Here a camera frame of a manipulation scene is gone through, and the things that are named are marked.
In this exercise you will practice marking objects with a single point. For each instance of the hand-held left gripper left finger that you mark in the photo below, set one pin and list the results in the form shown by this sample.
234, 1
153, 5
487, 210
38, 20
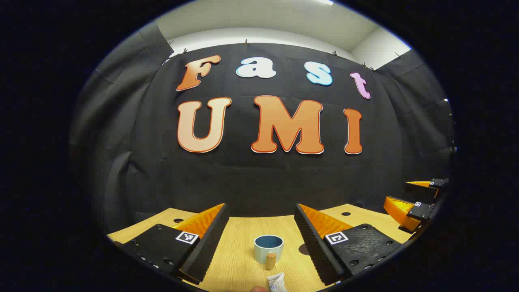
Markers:
211, 243

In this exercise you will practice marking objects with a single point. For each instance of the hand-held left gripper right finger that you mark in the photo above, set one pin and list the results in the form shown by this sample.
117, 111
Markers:
310, 243

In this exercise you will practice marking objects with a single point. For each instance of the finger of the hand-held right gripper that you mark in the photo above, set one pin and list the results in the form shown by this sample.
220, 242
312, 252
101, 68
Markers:
421, 192
399, 211

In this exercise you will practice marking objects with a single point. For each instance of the dark brown round coaster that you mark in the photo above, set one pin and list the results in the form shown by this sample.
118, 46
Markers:
304, 249

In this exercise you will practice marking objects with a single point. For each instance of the white toothpaste tube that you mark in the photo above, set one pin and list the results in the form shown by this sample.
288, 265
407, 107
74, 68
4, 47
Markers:
276, 282

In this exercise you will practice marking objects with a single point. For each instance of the wooden desktop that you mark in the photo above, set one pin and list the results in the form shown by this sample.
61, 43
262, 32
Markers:
239, 251

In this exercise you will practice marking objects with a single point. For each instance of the black backdrop cloth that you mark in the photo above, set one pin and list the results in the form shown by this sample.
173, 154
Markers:
243, 182

